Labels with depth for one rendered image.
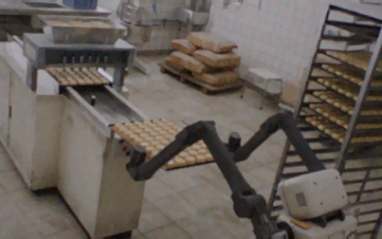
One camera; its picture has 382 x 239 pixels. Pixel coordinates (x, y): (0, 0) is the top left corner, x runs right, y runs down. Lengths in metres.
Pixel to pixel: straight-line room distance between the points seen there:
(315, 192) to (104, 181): 1.58
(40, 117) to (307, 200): 2.17
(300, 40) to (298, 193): 5.05
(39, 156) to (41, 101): 0.43
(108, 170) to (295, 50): 4.32
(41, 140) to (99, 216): 0.74
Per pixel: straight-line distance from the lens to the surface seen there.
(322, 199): 1.66
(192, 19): 7.51
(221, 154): 1.71
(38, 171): 3.51
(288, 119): 2.07
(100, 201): 2.96
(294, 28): 6.65
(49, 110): 3.32
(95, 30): 3.28
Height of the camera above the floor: 2.01
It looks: 22 degrees down
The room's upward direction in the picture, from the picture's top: 11 degrees clockwise
